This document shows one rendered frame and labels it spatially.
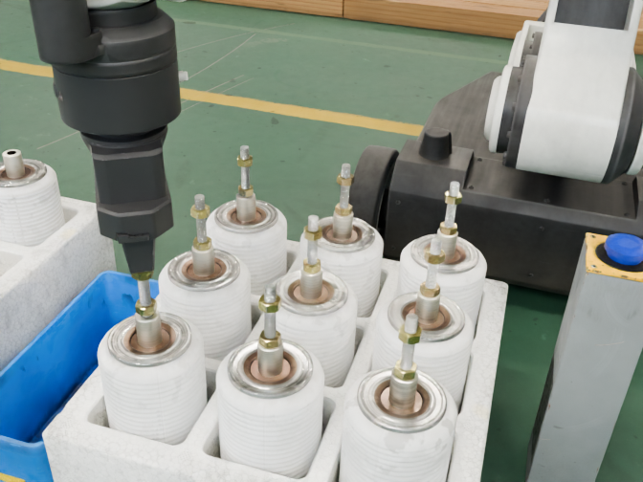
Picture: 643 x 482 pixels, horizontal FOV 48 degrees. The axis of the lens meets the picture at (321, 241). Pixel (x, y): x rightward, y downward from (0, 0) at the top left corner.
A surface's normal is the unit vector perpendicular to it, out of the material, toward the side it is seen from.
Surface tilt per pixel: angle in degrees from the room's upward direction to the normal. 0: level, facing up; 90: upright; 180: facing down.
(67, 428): 0
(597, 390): 90
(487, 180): 0
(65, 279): 90
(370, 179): 37
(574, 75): 50
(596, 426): 90
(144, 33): 45
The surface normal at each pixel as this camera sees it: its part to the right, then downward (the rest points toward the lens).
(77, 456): -0.29, 0.51
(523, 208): -0.20, -0.22
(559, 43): -0.26, 0.07
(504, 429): 0.04, -0.84
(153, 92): 0.73, 0.39
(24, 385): 0.96, 0.15
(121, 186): 0.28, 0.52
